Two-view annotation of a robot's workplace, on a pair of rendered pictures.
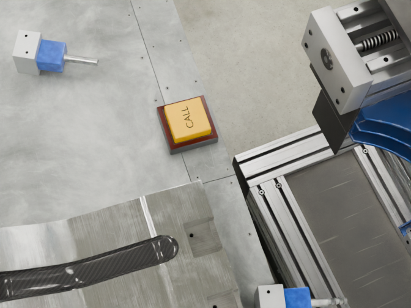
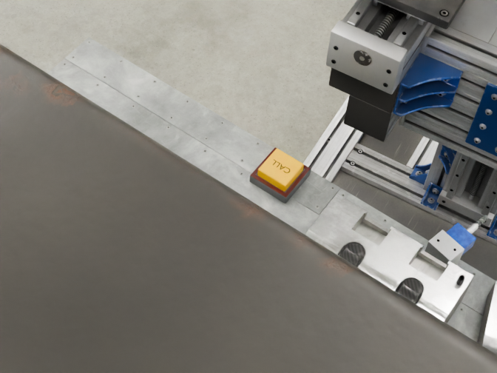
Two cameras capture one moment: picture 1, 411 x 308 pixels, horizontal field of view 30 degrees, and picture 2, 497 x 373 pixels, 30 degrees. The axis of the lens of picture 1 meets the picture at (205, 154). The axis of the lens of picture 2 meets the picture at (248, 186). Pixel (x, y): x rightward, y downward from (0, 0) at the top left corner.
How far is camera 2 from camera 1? 69 cm
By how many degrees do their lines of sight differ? 18
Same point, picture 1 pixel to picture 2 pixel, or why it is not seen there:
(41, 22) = not seen: hidden behind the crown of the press
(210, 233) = (369, 227)
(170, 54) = (223, 136)
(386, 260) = (429, 233)
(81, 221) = not seen: hidden behind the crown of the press
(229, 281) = (413, 244)
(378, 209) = (395, 200)
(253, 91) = not seen: hidden behind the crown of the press
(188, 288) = (392, 266)
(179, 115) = (274, 169)
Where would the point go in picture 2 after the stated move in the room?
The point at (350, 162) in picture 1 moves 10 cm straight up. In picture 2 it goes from (347, 180) to (352, 158)
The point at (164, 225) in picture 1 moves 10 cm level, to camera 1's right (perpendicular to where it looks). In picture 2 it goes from (341, 237) to (391, 213)
